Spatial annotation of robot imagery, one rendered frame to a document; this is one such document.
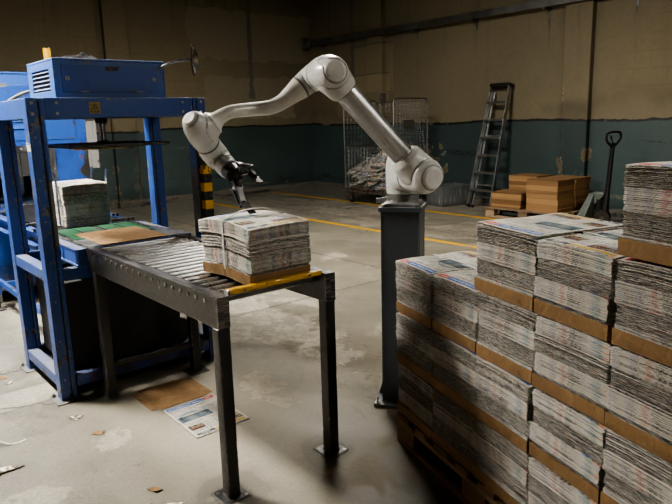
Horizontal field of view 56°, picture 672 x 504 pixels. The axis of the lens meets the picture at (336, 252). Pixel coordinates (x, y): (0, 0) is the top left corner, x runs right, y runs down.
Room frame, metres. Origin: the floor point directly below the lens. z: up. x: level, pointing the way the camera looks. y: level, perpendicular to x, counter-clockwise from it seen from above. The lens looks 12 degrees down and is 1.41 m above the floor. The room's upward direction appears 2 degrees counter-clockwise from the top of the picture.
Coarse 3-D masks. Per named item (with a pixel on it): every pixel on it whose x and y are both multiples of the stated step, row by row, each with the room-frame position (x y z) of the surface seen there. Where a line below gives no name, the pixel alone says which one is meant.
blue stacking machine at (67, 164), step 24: (48, 48) 5.56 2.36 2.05; (0, 72) 5.23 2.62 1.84; (24, 72) 5.35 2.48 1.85; (0, 96) 5.13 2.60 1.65; (24, 96) 5.25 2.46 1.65; (48, 120) 5.35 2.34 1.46; (72, 120) 5.47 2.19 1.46; (24, 144) 5.22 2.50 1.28; (24, 168) 5.20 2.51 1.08; (72, 168) 5.45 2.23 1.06; (0, 192) 5.97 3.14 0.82; (24, 192) 5.68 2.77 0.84; (0, 240) 5.04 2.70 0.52; (0, 264) 5.03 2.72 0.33
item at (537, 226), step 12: (540, 216) 2.15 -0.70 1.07; (552, 216) 2.14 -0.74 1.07; (564, 216) 2.13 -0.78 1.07; (576, 216) 2.13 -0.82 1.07; (504, 228) 1.94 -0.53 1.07; (516, 228) 1.93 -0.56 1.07; (528, 228) 1.93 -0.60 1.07; (540, 228) 1.92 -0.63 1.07; (552, 228) 1.92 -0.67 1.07; (564, 228) 1.91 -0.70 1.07; (576, 228) 1.91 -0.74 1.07; (588, 228) 1.90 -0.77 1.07; (600, 228) 1.91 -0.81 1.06
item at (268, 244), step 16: (240, 224) 2.37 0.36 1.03; (256, 224) 2.37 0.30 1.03; (272, 224) 2.38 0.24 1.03; (288, 224) 2.41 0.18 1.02; (304, 224) 2.46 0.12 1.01; (240, 240) 2.34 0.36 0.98; (256, 240) 2.32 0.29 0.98; (272, 240) 2.36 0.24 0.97; (288, 240) 2.41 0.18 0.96; (304, 240) 2.45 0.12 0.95; (240, 256) 2.35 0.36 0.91; (256, 256) 2.31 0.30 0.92; (272, 256) 2.36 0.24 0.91; (288, 256) 2.41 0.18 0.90; (304, 256) 2.46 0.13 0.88; (256, 272) 2.31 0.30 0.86
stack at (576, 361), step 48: (432, 288) 2.35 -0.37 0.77; (432, 336) 2.34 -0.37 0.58; (480, 336) 2.05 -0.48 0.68; (528, 336) 1.83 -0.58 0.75; (576, 336) 1.64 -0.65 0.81; (480, 384) 2.03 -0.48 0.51; (528, 384) 1.82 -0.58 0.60; (576, 384) 1.63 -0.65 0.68; (480, 432) 2.03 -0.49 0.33; (528, 432) 1.80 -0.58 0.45; (576, 432) 1.63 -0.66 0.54; (528, 480) 1.79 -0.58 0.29
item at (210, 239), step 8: (216, 216) 2.62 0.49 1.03; (224, 216) 2.58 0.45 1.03; (232, 216) 2.56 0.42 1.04; (240, 216) 2.55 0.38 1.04; (200, 224) 2.57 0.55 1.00; (208, 224) 2.52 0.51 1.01; (216, 224) 2.47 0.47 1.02; (208, 232) 2.53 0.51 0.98; (216, 232) 2.47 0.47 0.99; (208, 240) 2.54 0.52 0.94; (216, 240) 2.48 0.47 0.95; (208, 248) 2.55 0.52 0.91; (216, 248) 2.49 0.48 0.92; (208, 256) 2.55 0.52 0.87; (216, 256) 2.50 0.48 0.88
